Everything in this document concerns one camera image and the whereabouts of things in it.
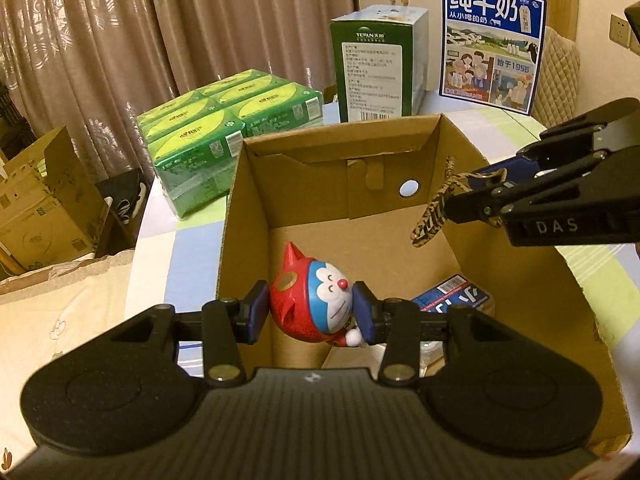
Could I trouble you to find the tortoiseshell hair claw clip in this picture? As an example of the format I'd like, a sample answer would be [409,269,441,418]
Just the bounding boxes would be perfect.
[411,156,508,248]

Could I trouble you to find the Doraemon figure toy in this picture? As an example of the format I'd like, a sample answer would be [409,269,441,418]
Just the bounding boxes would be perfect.
[270,242,363,348]

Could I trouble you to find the quilted beige chair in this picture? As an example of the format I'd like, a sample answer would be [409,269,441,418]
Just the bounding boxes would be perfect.
[532,26,580,128]

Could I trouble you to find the blue card pack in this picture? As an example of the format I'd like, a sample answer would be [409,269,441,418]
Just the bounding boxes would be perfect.
[412,274,495,316]

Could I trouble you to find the checked table cloth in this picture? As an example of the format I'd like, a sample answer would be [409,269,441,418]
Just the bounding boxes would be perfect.
[125,92,639,379]

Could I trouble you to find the blue milk carton box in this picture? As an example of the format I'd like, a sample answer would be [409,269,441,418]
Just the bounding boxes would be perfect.
[438,0,547,115]

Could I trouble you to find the open cardboard box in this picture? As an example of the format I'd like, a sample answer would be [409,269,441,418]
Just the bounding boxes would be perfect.
[217,115,639,454]

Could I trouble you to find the black shoe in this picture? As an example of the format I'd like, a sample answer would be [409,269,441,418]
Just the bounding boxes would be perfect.
[96,172,148,224]

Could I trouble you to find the green white milk box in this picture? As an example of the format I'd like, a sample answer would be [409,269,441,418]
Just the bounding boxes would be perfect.
[330,4,428,122]

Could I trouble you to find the green drink carton pack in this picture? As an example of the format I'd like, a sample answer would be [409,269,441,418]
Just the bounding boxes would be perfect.
[136,68,324,218]

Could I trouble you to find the folded cardboard boxes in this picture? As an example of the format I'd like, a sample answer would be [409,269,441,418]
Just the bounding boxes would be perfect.
[1,127,108,271]

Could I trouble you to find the brown curtain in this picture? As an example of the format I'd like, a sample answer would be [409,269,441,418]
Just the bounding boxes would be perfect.
[1,0,355,181]

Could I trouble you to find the wall socket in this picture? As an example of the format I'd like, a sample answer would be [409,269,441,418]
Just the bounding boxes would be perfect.
[608,14,631,49]

